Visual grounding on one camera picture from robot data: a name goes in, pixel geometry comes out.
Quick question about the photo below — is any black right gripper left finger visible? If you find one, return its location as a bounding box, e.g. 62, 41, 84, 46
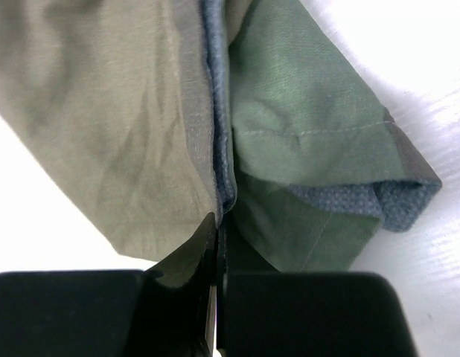
0, 214, 217, 356

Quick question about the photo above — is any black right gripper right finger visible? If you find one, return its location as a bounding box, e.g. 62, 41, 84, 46
217, 224, 418, 357

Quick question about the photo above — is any green patchwork cloth placemat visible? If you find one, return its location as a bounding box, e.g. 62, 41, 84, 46
0, 1, 441, 271

